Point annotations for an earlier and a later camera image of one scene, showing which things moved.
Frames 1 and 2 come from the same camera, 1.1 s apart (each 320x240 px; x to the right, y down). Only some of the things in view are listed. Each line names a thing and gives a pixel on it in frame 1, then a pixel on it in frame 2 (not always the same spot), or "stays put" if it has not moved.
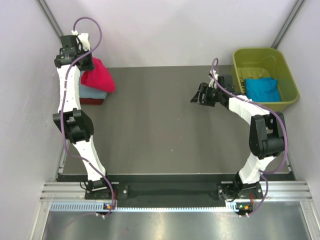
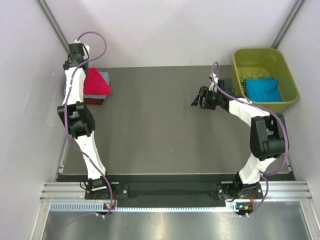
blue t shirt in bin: (263, 89) stays put
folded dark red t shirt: (91, 101) stays put
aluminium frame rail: (275, 191) stays put
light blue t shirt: (86, 92) -> (106, 76)
